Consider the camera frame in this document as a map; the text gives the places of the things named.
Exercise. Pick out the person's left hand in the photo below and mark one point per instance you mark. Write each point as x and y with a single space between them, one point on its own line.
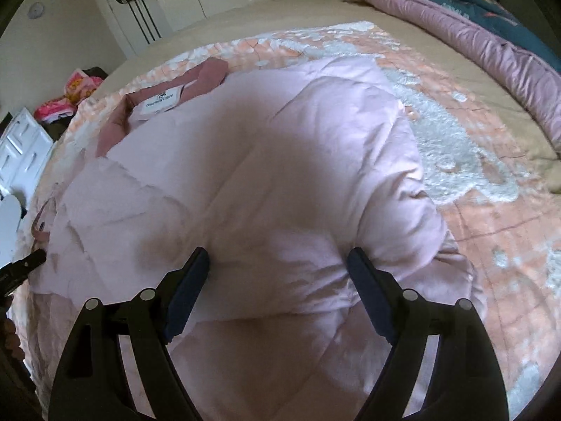
11 335

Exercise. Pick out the white dresser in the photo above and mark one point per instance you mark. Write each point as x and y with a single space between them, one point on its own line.
22 153

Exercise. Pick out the dark chair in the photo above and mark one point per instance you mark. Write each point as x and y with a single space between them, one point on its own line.
94 72

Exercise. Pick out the white table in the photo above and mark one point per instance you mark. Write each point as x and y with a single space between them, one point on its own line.
8 228

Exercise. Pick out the orange and white patterned blanket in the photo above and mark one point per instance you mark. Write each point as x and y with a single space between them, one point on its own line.
504 228

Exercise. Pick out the white door with black stripes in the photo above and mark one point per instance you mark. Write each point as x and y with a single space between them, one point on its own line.
131 26

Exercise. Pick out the teal and pink quilt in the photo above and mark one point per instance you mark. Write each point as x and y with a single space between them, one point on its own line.
482 39

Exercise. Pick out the round wall clock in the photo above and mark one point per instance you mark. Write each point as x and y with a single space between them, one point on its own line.
36 10

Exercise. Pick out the pink and yellow bag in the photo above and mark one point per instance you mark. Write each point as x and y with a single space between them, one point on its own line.
72 92

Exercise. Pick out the bed with beige sheet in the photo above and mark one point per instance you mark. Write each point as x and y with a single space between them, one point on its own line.
438 30

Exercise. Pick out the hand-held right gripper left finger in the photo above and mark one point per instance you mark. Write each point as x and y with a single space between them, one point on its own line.
190 294

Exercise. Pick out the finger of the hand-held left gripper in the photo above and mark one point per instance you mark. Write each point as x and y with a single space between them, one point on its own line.
34 259

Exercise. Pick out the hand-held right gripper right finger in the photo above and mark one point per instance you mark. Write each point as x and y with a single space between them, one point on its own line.
368 294

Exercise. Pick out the pink padded jacket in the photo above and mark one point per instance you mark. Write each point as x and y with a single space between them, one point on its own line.
263 162

